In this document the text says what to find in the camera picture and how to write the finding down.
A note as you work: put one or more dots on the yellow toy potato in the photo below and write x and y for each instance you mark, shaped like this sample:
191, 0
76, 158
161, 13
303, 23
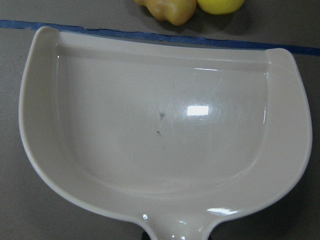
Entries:
220, 7

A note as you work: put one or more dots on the brown toy ginger root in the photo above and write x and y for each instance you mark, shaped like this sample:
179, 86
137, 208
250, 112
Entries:
176, 12

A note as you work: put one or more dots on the beige plastic dustpan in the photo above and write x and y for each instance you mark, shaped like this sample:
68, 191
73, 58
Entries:
174, 139

